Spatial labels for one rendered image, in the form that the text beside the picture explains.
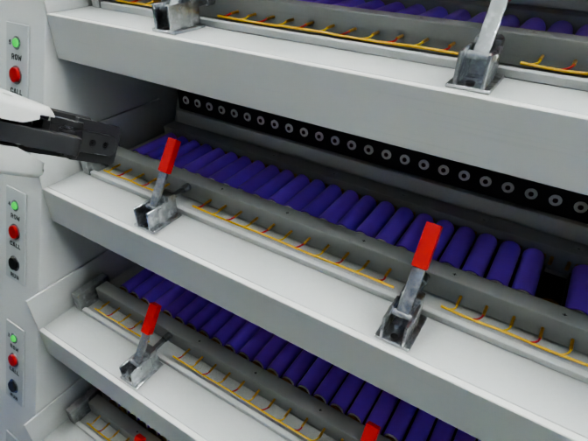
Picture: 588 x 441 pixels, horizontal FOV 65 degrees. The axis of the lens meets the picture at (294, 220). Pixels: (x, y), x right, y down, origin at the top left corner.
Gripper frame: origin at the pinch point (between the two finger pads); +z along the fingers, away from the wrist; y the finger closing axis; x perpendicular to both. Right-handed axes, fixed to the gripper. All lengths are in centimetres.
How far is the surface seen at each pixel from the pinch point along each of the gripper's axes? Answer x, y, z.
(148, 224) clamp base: -7.2, 0.9, 8.8
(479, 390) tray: -8.4, 33.3, 8.9
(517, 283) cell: -1.6, 33.3, 17.0
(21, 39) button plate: 6.9, -19.7, 5.6
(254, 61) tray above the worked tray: 9.4, 10.6, 5.5
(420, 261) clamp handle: -1.5, 26.7, 9.7
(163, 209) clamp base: -5.6, 1.0, 10.2
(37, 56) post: 5.7, -17.2, 6.0
